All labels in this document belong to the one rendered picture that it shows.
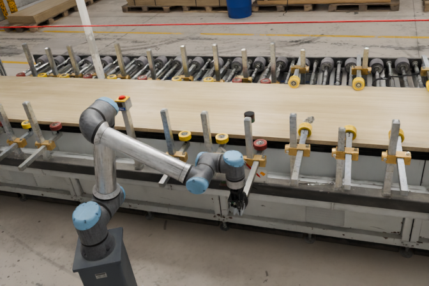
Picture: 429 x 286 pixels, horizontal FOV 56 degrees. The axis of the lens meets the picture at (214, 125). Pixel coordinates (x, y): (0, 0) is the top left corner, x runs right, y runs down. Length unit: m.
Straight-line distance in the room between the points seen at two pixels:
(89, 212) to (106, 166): 0.26
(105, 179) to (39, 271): 1.31
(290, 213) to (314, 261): 0.35
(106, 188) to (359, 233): 1.67
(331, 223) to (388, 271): 0.45
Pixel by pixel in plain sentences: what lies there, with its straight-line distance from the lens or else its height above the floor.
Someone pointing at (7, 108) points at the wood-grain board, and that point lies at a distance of 3.62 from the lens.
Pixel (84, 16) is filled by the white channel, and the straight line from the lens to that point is 3.57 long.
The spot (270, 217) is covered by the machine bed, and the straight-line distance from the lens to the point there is 2.98.
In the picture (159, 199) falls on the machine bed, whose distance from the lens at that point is 3.20.
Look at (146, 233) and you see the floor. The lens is 3.27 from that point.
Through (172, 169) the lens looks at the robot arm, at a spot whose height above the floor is 1.21.
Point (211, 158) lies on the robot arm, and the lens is 1.85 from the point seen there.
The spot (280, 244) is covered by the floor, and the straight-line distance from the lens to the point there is 3.04.
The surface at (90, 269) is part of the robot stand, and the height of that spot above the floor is 0.58.
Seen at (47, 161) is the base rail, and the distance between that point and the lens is 3.11.
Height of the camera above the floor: 2.25
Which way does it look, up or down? 31 degrees down
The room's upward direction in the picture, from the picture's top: 7 degrees counter-clockwise
